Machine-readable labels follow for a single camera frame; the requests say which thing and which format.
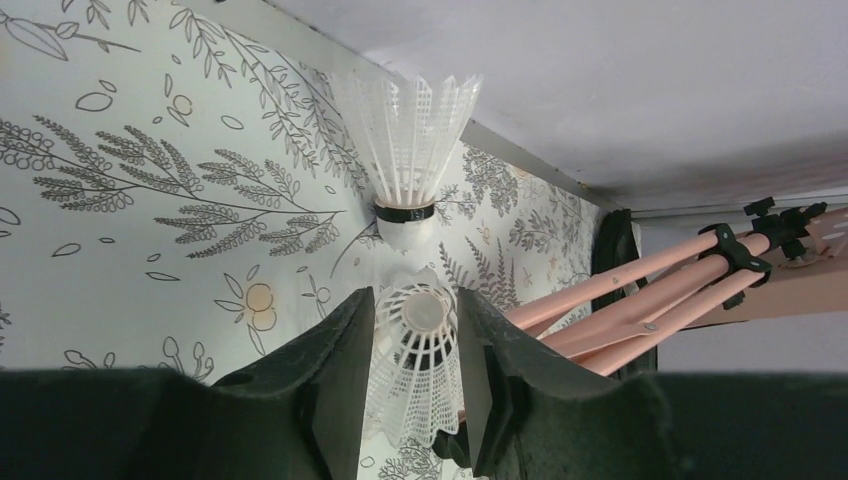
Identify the floral tablecloth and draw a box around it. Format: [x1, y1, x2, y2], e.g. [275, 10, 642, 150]
[1, 1, 601, 383]

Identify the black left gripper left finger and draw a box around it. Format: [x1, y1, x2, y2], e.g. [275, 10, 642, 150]
[1, 287, 375, 479]

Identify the black racket bag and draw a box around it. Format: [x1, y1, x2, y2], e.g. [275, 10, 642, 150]
[591, 209, 658, 380]

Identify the pink music stand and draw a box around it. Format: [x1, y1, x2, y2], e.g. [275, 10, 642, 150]
[507, 198, 847, 375]

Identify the white shuttlecock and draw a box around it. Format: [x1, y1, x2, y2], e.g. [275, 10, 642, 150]
[330, 71, 483, 252]
[365, 267, 464, 448]

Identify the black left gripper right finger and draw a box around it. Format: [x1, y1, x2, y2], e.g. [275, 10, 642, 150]
[455, 288, 847, 479]

